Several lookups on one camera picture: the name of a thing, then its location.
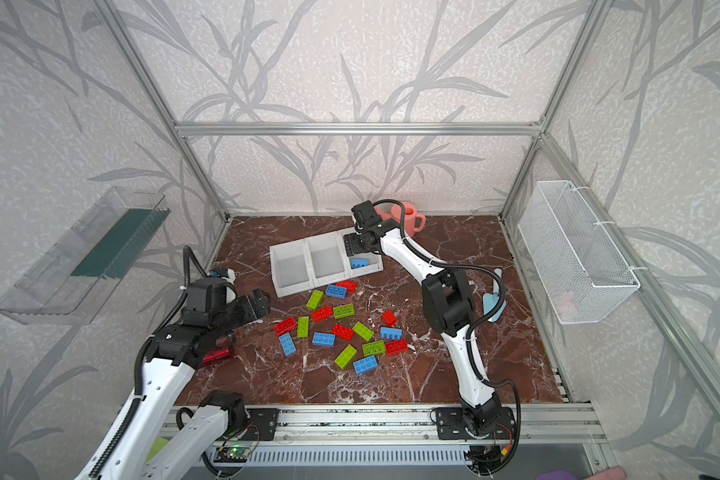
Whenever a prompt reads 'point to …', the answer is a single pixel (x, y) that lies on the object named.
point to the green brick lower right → (374, 348)
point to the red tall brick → (389, 318)
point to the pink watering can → (413, 221)
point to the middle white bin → (326, 259)
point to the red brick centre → (343, 332)
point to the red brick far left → (285, 326)
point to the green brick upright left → (303, 327)
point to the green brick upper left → (315, 299)
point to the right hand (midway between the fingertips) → (357, 235)
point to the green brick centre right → (363, 331)
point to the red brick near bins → (350, 285)
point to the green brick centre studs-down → (344, 310)
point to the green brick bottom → (345, 356)
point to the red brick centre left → (322, 314)
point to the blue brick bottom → (365, 364)
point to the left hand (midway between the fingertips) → (262, 292)
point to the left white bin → (291, 268)
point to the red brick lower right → (396, 347)
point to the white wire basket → (583, 274)
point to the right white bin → (375, 259)
